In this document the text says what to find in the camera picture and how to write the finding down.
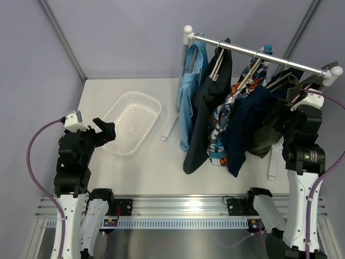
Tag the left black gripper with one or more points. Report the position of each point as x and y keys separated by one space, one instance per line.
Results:
x=107 y=129

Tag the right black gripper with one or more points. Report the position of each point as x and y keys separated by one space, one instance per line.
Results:
x=282 y=108

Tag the beige wooden hanger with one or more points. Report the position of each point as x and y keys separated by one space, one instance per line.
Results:
x=217 y=65

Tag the light blue shorts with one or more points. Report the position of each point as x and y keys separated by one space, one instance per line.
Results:
x=189 y=83

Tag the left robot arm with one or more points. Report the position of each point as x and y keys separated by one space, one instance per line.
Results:
x=80 y=213

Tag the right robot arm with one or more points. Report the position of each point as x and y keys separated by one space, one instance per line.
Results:
x=305 y=161

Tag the olive green shorts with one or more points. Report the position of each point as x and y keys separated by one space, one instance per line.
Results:
x=266 y=135

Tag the navy blue shorts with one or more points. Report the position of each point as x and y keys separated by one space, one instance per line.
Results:
x=249 y=115

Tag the pink hanger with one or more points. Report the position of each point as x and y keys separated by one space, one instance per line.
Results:
x=312 y=82

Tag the grey hanger with navy shorts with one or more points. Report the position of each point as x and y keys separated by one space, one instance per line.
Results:
x=280 y=77

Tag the patterned colourful shorts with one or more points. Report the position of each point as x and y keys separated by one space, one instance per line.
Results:
x=220 y=117

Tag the white perforated plastic basket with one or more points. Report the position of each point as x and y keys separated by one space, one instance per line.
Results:
x=134 y=115

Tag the silver white clothes rack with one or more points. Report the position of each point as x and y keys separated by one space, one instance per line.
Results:
x=240 y=58

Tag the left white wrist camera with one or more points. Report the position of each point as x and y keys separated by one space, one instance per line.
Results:
x=74 y=123

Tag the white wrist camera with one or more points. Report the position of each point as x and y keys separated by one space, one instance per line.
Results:
x=74 y=123
x=309 y=97

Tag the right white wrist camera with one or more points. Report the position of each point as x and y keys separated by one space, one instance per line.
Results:
x=309 y=97

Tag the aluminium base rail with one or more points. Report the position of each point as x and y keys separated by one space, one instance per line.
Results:
x=179 y=207

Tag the white slotted cable duct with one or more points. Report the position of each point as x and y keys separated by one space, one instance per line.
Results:
x=132 y=223

